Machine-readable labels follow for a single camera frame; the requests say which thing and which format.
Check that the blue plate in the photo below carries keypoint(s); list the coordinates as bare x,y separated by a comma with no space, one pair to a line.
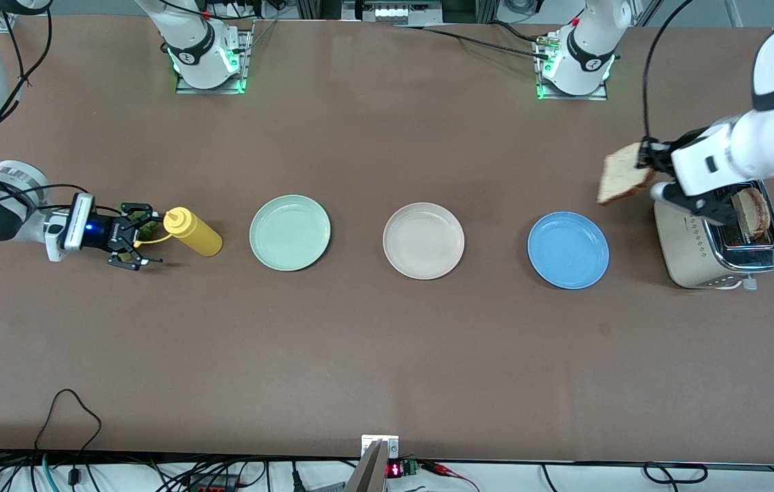
568,250

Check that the toasted bread slice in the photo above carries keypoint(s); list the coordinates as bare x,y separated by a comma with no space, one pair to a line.
753,213
623,174

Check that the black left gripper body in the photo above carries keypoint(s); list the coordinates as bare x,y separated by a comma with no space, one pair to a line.
660,158

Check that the red and black clip leads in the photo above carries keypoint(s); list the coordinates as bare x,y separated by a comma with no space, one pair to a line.
448,470

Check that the grey vented device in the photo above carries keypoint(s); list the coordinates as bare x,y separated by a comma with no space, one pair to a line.
394,12

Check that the light green plate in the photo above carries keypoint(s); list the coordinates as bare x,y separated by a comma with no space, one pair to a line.
290,234

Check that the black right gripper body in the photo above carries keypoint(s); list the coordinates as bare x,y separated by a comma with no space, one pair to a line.
115,233

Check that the small white metal bracket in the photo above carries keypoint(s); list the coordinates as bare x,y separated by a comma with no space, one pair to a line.
392,447

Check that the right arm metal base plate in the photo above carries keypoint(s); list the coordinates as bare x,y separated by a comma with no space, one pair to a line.
243,68

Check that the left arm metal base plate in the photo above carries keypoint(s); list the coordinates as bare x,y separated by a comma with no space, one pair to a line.
599,96

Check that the beige chrome toaster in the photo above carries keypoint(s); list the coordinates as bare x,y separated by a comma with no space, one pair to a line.
684,246

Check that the yellow squeeze mustard bottle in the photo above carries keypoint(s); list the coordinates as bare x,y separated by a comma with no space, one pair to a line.
199,238

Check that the beige plate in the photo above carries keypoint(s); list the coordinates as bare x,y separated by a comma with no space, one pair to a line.
423,240

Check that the red LED display module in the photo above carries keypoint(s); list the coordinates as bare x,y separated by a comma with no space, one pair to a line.
394,470

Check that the grey angled mount post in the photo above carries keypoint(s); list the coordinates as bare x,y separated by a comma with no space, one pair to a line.
366,475

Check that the green lettuce leaf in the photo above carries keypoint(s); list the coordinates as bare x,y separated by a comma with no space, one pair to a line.
148,231

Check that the aluminium frame corner bracket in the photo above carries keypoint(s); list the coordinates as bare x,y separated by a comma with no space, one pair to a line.
4,25

